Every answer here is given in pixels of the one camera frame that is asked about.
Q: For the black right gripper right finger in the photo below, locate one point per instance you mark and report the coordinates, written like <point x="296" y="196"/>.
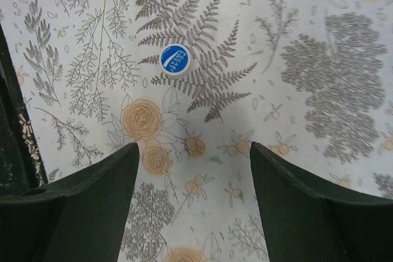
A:
<point x="308" y="218"/>

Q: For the blue white cap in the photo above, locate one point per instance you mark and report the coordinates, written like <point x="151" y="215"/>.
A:
<point x="175" y="60"/>

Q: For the floral tablecloth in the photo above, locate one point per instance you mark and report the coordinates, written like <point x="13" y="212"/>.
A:
<point x="311" y="80"/>

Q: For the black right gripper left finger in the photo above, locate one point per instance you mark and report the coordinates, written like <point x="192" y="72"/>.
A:
<point x="80" y="217"/>

